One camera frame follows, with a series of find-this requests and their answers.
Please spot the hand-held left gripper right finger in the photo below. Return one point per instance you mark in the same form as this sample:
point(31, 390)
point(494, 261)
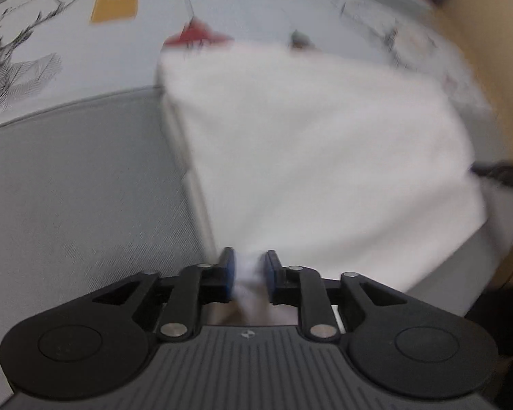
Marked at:
point(270, 277)

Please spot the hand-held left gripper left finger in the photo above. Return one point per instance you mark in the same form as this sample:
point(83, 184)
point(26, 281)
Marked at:
point(228, 275)

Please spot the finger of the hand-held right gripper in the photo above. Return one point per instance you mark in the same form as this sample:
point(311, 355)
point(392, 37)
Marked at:
point(504, 173)

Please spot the white towel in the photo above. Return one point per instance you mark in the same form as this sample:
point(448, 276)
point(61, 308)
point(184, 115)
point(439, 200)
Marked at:
point(325, 158)

